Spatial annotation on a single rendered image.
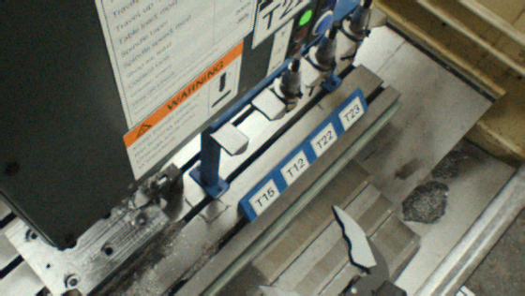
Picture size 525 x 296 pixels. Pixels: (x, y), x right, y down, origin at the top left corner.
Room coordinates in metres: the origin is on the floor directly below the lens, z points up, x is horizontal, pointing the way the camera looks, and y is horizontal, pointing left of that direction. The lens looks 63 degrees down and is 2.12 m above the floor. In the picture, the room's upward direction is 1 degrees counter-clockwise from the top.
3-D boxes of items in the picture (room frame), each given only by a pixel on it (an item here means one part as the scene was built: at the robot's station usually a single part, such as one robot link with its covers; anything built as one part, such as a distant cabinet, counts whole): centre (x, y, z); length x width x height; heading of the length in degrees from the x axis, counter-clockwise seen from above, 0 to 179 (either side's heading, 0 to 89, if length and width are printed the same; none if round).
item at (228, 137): (0.44, -0.07, 1.21); 0.07 x 0.05 x 0.01; 43
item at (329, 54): (0.63, -0.27, 1.26); 0.04 x 0.04 x 0.07
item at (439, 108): (0.81, -0.28, 0.75); 0.89 x 0.70 x 0.26; 43
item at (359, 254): (0.18, -0.21, 1.43); 0.09 x 0.03 x 0.06; 9
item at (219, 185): (0.48, -0.03, 1.05); 0.10 x 0.05 x 0.30; 43
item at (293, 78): (0.55, -0.19, 1.26); 0.04 x 0.04 x 0.07
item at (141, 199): (0.43, 0.09, 0.97); 0.13 x 0.03 x 0.15; 133
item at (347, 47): (0.67, -0.31, 1.21); 0.07 x 0.05 x 0.01; 43
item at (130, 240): (0.34, 0.25, 0.97); 0.29 x 0.23 x 0.05; 133
